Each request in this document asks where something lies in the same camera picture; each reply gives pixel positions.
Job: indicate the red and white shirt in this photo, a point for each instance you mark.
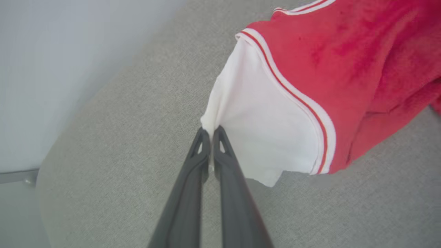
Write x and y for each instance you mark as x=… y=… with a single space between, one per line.
x=327 y=69

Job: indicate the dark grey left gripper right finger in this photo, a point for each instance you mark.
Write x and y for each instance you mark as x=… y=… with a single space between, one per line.
x=237 y=203

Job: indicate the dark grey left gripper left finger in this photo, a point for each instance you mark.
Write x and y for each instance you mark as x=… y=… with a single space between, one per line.
x=186 y=199

